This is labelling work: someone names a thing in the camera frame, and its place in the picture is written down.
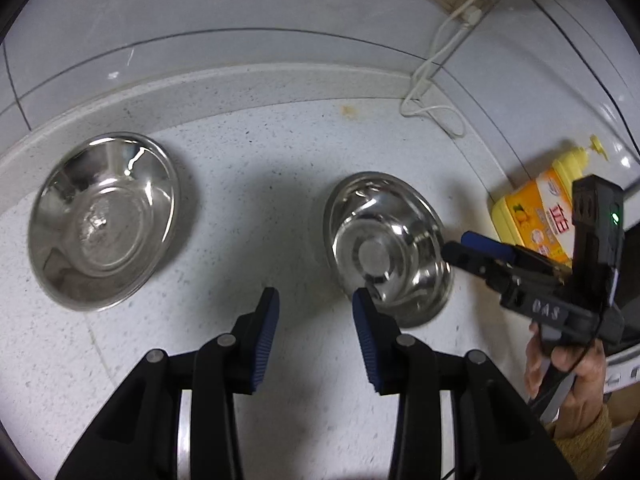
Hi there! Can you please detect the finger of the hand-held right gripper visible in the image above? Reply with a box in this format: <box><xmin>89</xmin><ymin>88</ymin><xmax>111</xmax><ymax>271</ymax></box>
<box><xmin>460</xmin><ymin>231</ymin><xmax>521</xmax><ymax>262</ymax></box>
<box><xmin>442</xmin><ymin>241</ymin><xmax>512</xmax><ymax>292</ymax></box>

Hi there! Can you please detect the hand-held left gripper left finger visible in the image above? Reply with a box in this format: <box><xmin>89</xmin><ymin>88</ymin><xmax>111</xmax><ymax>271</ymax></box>
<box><xmin>55</xmin><ymin>287</ymin><xmax>281</xmax><ymax>480</ymax></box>

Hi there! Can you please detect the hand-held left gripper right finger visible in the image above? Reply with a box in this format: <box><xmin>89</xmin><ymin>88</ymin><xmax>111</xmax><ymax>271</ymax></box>
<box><xmin>351</xmin><ymin>290</ymin><xmax>576</xmax><ymax>480</ymax></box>

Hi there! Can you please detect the small steel bowl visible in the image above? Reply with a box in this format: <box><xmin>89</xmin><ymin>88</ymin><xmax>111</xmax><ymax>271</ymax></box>
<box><xmin>27</xmin><ymin>132</ymin><xmax>181</xmax><ymax>312</ymax></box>
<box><xmin>322</xmin><ymin>172</ymin><xmax>456</xmax><ymax>329</ymax></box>

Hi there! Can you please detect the person's right forearm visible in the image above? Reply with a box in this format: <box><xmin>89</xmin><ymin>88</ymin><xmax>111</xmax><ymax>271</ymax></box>
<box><xmin>545</xmin><ymin>404</ymin><xmax>614</xmax><ymax>480</ymax></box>

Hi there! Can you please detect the person's right hand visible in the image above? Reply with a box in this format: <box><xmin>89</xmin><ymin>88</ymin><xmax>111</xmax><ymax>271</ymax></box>
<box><xmin>524</xmin><ymin>321</ymin><xmax>608</xmax><ymax>441</ymax></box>

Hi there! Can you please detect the yellow detergent bottle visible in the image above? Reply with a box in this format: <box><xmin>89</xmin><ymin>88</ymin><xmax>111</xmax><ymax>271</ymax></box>
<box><xmin>491</xmin><ymin>134</ymin><xmax>609</xmax><ymax>267</ymax></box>

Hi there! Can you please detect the white power cable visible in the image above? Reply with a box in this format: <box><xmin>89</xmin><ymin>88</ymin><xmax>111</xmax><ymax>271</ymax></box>
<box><xmin>399</xmin><ymin>0</ymin><xmax>502</xmax><ymax>139</ymax></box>

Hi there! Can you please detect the black power cable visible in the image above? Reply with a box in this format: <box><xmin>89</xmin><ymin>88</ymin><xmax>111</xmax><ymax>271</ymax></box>
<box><xmin>500</xmin><ymin>0</ymin><xmax>640</xmax><ymax>157</ymax></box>

